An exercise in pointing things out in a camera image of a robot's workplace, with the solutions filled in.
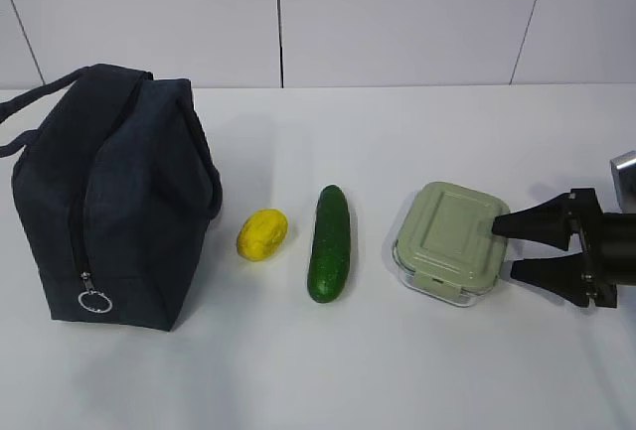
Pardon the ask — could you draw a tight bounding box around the green lidded glass container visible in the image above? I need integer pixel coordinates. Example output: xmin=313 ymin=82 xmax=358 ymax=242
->
xmin=383 ymin=181 xmax=510 ymax=308

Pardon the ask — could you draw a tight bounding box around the green cucumber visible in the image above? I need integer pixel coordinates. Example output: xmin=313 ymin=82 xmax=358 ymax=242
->
xmin=307 ymin=185 xmax=352 ymax=304

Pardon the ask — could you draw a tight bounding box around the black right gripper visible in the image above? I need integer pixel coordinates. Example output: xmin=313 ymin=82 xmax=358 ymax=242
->
xmin=491 ymin=189 xmax=635 ymax=309

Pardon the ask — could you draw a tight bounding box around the dark blue lunch bag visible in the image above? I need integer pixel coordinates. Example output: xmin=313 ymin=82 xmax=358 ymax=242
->
xmin=1 ymin=64 xmax=223 ymax=331

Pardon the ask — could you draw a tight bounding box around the yellow lemon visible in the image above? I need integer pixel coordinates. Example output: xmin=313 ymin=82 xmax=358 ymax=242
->
xmin=237 ymin=209 xmax=288 ymax=261

